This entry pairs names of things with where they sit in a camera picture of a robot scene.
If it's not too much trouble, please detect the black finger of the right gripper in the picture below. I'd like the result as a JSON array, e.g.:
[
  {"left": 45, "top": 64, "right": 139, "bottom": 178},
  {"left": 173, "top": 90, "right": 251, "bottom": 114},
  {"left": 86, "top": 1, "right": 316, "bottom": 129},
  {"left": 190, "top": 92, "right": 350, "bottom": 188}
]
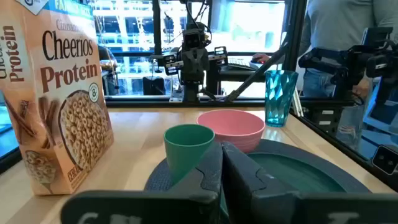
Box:
[
  {"left": 163, "top": 53, "right": 185, "bottom": 76},
  {"left": 208, "top": 45, "right": 229, "bottom": 67}
]

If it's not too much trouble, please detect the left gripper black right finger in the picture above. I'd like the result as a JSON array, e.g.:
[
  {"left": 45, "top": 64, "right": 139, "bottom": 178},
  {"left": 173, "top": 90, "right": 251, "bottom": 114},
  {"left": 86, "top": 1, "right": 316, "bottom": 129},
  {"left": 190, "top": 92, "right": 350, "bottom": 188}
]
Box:
[{"left": 222, "top": 141, "right": 398, "bottom": 224}]

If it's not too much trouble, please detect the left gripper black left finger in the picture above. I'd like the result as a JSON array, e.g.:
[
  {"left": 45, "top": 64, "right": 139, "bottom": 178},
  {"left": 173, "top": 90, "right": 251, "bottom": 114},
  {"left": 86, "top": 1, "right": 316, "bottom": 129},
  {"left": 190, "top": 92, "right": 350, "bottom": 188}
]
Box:
[{"left": 60, "top": 141, "right": 224, "bottom": 224}]

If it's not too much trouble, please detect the Cheerios Protein cereal box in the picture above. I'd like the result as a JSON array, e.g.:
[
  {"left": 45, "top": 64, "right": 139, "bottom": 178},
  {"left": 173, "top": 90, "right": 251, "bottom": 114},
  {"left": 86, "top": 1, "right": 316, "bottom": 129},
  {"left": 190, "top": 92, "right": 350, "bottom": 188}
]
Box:
[{"left": 0, "top": 0, "right": 115, "bottom": 197}]

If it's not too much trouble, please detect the computer keyboard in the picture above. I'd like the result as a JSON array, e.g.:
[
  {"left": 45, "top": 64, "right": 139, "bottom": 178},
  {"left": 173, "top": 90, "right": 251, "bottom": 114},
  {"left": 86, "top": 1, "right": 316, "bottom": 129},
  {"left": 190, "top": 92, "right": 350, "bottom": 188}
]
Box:
[{"left": 228, "top": 58, "right": 254, "bottom": 72}]

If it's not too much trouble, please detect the black chair back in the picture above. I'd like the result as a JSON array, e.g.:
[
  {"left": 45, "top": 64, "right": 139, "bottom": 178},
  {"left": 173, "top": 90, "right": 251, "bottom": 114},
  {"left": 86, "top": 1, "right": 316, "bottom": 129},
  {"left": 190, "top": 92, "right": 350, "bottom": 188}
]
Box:
[{"left": 142, "top": 76, "right": 167, "bottom": 96}]

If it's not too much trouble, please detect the dark desk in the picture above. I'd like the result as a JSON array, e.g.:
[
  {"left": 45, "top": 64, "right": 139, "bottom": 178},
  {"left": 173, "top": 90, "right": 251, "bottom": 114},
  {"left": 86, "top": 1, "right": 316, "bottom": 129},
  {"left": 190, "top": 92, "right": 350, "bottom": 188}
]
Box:
[{"left": 216, "top": 65, "right": 267, "bottom": 83}]

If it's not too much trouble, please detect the dark round woven placemat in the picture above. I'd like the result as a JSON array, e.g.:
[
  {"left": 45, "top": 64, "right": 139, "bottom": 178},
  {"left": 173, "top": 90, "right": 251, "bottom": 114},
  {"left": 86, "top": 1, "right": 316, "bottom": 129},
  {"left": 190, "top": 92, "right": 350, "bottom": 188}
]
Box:
[{"left": 144, "top": 138, "right": 371, "bottom": 194}]

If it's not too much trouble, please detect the person's hand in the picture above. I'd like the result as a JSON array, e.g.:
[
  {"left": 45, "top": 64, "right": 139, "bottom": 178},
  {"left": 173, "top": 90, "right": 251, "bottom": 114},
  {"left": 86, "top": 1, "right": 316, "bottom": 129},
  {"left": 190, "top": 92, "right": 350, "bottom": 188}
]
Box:
[{"left": 251, "top": 53, "right": 272, "bottom": 65}]

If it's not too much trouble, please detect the dark green plate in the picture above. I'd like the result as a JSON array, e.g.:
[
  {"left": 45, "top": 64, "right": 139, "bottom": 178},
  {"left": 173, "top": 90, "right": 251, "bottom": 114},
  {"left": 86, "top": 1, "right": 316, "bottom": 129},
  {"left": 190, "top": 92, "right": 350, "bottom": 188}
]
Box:
[{"left": 247, "top": 152, "right": 348, "bottom": 194}]

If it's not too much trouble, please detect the green plastic cup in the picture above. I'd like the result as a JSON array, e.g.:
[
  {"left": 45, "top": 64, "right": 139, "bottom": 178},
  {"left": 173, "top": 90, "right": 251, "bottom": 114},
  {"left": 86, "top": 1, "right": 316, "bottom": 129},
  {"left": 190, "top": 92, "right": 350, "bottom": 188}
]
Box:
[{"left": 164, "top": 124, "right": 216, "bottom": 185}]

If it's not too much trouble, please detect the pink ribbed bowl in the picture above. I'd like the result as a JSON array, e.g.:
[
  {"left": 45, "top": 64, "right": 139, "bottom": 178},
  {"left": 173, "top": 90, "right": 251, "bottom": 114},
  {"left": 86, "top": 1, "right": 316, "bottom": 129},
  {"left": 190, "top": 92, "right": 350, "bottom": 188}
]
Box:
[{"left": 196, "top": 109, "right": 266, "bottom": 154}]

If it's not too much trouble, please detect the blue faceted plastic tumbler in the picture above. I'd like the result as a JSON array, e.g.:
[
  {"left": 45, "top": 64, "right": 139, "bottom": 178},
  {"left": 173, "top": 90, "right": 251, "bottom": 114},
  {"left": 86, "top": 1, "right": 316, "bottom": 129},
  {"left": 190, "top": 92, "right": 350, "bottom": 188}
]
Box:
[{"left": 264, "top": 69, "right": 300, "bottom": 128}]

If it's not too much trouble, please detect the black control box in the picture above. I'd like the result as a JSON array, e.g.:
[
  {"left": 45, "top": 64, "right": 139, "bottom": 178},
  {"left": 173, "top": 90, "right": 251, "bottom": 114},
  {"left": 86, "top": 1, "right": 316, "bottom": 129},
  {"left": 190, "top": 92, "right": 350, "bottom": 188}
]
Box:
[{"left": 306, "top": 104, "right": 343, "bottom": 135}]

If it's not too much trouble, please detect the person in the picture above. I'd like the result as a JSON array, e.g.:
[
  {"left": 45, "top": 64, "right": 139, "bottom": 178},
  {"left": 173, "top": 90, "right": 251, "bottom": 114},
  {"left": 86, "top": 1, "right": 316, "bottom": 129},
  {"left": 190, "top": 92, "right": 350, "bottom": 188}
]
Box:
[{"left": 297, "top": 0, "right": 398, "bottom": 147}]

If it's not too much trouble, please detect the black articulated device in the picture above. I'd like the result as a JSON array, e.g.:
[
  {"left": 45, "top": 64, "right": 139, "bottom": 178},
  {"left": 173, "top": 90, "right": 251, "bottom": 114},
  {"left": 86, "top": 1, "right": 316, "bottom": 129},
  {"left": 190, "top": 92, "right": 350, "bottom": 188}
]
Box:
[{"left": 297, "top": 26, "right": 398, "bottom": 106}]

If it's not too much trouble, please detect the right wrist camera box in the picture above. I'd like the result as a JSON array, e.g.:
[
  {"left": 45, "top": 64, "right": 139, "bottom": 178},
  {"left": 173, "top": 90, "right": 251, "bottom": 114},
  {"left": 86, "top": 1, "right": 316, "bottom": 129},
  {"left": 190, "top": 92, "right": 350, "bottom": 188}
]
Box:
[{"left": 182, "top": 28, "right": 206, "bottom": 49}]

